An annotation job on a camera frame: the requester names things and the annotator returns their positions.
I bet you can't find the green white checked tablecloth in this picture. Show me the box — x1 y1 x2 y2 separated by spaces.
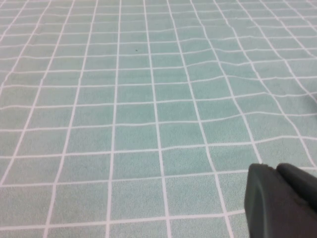
0 0 317 238

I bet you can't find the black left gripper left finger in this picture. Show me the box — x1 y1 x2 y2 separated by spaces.
244 162 317 238

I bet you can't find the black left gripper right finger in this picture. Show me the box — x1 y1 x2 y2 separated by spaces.
275 162 317 212

